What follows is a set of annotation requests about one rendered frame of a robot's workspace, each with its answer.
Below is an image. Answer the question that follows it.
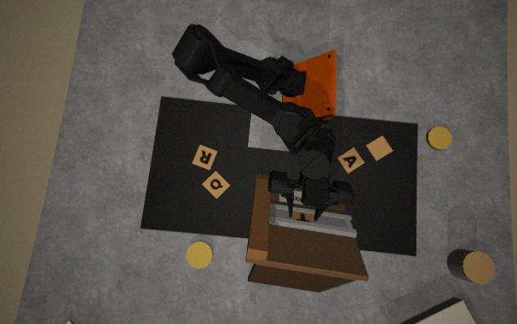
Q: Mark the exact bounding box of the tan tile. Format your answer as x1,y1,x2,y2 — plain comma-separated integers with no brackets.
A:
192,145,218,170
291,211,315,223
366,136,392,161
202,171,230,199
337,148,365,173

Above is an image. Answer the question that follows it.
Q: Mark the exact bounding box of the white paper ticket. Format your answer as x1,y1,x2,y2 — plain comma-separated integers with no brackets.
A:
279,191,302,205

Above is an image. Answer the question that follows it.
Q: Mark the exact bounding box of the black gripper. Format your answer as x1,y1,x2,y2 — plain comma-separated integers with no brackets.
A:
268,171,355,221

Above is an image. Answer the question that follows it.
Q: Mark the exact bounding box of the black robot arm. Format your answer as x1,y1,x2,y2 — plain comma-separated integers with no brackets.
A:
173,24,339,209

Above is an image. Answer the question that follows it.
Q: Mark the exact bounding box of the yellow round disc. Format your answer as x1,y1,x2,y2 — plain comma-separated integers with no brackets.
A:
186,241,213,268
426,126,453,151

